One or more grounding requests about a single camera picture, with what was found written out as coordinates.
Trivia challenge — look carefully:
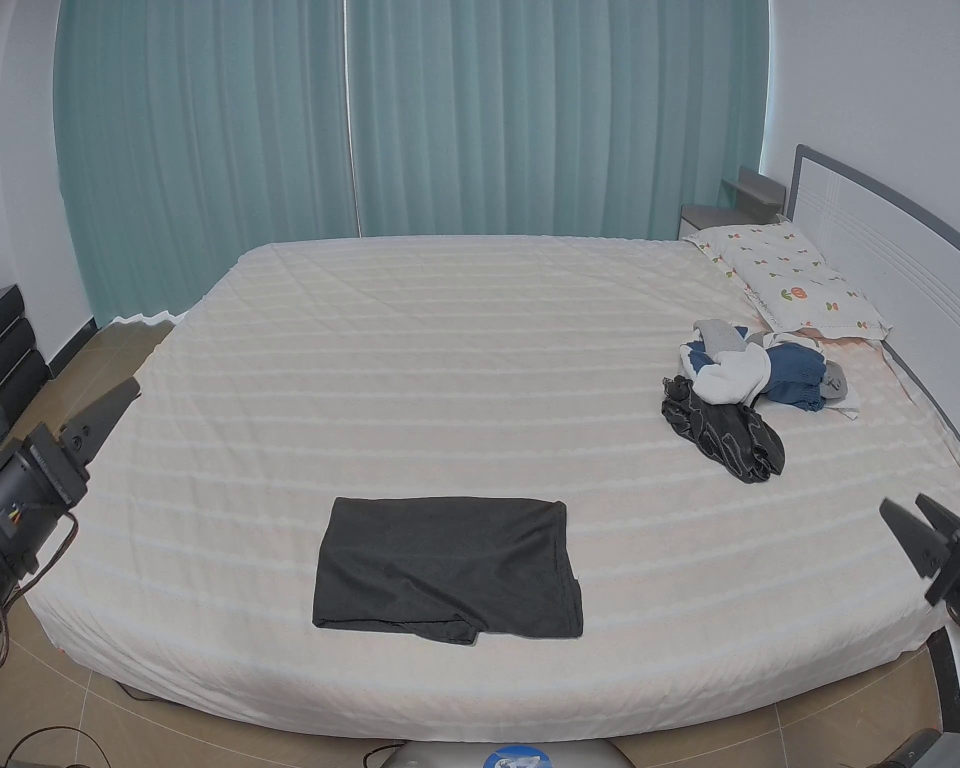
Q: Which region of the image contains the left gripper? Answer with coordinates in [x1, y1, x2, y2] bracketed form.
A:
[0, 378, 142, 579]

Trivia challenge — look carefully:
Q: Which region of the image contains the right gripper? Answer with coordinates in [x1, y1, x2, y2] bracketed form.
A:
[879, 493, 960, 609]

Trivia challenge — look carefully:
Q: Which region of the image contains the black T-shirt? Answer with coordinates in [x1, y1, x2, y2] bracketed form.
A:
[311, 496, 585, 646]

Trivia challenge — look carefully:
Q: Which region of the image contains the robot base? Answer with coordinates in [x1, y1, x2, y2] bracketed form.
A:
[382, 738, 631, 768]

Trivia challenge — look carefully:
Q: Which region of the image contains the bed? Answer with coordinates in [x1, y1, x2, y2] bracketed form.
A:
[18, 144, 960, 740]

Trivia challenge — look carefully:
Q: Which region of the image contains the black chest of drawers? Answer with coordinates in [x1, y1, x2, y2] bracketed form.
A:
[0, 283, 54, 444]

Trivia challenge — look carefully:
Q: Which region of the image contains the blue knitted garment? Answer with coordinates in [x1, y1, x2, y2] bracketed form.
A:
[761, 346, 826, 412]

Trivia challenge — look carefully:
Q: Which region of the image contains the black satin garment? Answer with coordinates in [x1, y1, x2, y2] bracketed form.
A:
[661, 375, 786, 485]

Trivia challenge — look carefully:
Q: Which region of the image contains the white garment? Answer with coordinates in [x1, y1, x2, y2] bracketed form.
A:
[678, 341, 774, 406]

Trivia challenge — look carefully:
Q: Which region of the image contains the pale grey garment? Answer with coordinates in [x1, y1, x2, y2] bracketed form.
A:
[691, 318, 747, 354]

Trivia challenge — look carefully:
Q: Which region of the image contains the white printed pillow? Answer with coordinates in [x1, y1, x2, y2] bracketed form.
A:
[682, 223, 894, 342]

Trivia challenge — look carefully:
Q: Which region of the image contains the blue-green curtain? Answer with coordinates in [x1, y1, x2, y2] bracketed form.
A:
[346, 0, 772, 241]
[54, 0, 360, 324]

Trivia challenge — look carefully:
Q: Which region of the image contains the grey bedside table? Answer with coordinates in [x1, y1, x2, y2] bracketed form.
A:
[678, 166, 787, 240]

